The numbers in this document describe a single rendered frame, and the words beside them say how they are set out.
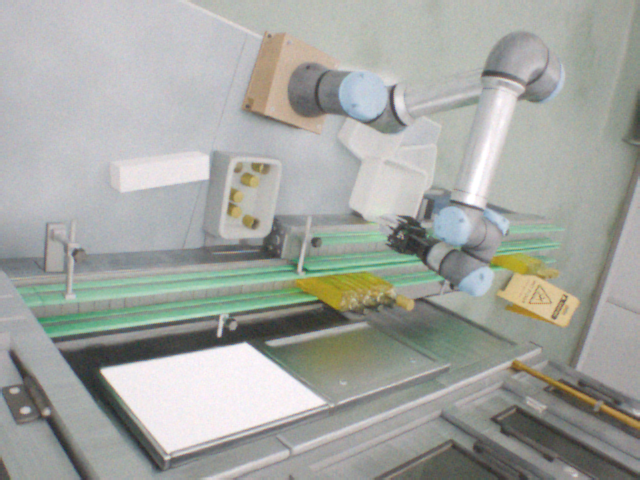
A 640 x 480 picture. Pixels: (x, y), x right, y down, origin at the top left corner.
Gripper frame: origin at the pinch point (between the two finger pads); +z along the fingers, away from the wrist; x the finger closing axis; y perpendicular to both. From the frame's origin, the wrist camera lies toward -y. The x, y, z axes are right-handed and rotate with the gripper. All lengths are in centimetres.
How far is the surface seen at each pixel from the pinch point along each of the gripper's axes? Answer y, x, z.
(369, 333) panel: -14.9, 35.3, -1.4
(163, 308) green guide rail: 47, 37, 14
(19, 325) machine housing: 98, 11, -34
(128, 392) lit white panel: 63, 45, -6
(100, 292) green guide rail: 66, 31, 11
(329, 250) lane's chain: -7.6, 18.9, 20.2
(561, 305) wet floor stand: -339, 57, 55
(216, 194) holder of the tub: 32.4, 10.8, 29.8
